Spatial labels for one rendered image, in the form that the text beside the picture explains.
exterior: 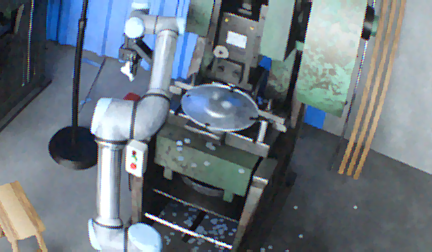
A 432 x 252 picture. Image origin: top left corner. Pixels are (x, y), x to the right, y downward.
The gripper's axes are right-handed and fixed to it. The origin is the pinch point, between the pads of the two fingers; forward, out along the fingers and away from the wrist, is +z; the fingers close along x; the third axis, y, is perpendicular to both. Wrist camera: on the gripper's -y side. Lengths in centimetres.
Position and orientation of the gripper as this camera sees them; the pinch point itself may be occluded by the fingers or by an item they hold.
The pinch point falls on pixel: (133, 78)
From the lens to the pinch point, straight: 224.3
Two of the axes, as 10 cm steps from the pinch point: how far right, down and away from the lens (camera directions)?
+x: -3.5, 5.1, -7.8
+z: -1.6, 7.9, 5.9
